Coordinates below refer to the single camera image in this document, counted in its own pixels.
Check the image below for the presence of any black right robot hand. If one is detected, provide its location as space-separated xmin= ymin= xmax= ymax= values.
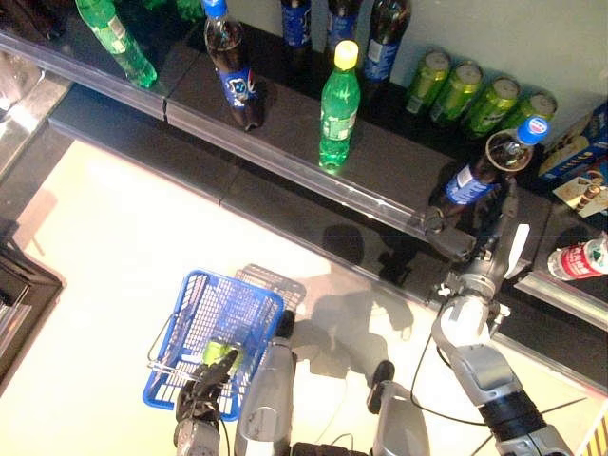
xmin=422 ymin=173 xmax=522 ymax=281

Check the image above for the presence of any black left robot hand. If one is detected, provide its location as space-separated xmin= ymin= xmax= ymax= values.
xmin=174 ymin=349 xmax=241 ymax=427

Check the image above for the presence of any metal wire basket handle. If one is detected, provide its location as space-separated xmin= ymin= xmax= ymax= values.
xmin=146 ymin=313 xmax=203 ymax=381
xmin=145 ymin=311 xmax=200 ymax=379

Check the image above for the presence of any blue plastic shopping basket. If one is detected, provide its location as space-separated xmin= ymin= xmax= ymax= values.
xmin=142 ymin=269 xmax=286 ymax=423

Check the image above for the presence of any green Sprite bottle yellow cap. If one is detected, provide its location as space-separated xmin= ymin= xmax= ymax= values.
xmin=74 ymin=0 xmax=159 ymax=90
xmin=318 ymin=40 xmax=362 ymax=170

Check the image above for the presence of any silver left robot leg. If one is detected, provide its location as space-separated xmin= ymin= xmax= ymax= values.
xmin=233 ymin=308 xmax=298 ymax=456

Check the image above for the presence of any silver robot leg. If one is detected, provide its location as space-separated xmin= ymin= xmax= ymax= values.
xmin=233 ymin=308 xmax=298 ymax=456
xmin=365 ymin=359 xmax=431 ymax=456

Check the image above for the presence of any beige snack package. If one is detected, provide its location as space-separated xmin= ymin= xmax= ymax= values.
xmin=552 ymin=170 xmax=608 ymax=219

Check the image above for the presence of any black base shelf board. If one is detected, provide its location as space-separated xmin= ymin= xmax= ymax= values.
xmin=427 ymin=265 xmax=608 ymax=395
xmin=220 ymin=165 xmax=457 ymax=305
xmin=47 ymin=83 xmax=238 ymax=205

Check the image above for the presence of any blue cookie box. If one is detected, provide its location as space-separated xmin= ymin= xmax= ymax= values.
xmin=588 ymin=101 xmax=608 ymax=143
xmin=538 ymin=121 xmax=608 ymax=184

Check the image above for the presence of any silver right robot leg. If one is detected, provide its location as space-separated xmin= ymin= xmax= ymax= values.
xmin=365 ymin=359 xmax=431 ymax=456

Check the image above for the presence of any black low shelf unit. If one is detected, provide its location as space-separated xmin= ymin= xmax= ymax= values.
xmin=0 ymin=216 xmax=66 ymax=389

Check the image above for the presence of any reflective metal end panel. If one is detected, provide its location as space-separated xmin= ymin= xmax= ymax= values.
xmin=0 ymin=47 xmax=72 ymax=181

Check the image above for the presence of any black shelf with clear rail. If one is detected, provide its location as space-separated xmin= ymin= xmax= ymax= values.
xmin=0 ymin=0 xmax=205 ymax=125
xmin=512 ymin=199 xmax=608 ymax=329
xmin=163 ymin=23 xmax=555 ymax=248

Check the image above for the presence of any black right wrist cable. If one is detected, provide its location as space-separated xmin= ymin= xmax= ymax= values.
xmin=409 ymin=327 xmax=490 ymax=428

